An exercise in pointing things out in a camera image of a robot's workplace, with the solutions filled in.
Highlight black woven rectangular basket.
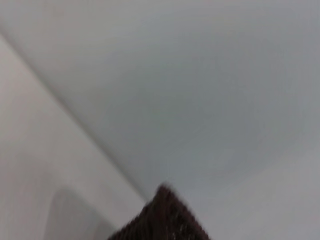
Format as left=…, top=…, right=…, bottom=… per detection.
left=107, top=182, right=213, bottom=240

